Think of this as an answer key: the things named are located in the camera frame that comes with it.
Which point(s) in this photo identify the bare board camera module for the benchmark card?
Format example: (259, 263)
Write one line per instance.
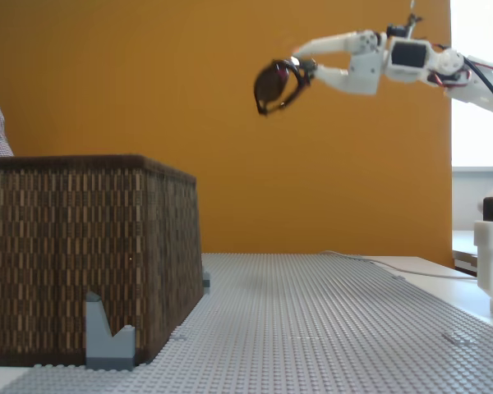
(393, 31)

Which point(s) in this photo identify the black sunglasses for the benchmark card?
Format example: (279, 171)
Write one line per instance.
(271, 84)

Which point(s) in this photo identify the brown woven bin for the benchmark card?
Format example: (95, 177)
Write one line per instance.
(65, 246)

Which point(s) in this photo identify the small flat marker tile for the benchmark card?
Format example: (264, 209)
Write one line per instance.
(458, 338)

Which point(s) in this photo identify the grey studded baseplate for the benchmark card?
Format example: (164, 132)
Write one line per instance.
(312, 295)
(312, 369)

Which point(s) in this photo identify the grey brick stopper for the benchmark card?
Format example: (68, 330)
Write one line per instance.
(107, 349)
(206, 283)

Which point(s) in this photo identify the orange partition panel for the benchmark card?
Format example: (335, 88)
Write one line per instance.
(189, 102)

